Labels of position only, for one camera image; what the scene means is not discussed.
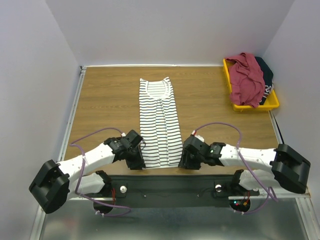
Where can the dark navy tank top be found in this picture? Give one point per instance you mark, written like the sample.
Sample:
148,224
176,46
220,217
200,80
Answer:
267,77

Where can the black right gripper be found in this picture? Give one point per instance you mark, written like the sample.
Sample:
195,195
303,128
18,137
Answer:
186,161

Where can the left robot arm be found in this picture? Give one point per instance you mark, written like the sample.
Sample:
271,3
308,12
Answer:
57,182

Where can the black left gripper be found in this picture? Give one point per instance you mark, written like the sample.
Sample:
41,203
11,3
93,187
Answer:
139,161

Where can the yellow plastic bin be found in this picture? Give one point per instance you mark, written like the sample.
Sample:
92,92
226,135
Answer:
270,103

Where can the left aluminium side rail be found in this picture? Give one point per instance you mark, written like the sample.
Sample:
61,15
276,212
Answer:
70,120

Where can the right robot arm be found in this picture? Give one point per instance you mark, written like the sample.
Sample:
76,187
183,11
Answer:
273,167

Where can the black white striped tank top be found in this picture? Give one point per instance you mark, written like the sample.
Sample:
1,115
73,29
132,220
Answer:
159,124

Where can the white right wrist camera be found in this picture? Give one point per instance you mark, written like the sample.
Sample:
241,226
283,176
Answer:
194,133

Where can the maroon red tank top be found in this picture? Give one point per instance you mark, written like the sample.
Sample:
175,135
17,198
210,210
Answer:
246,80

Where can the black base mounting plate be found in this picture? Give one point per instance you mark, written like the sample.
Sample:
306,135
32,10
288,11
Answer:
176,191

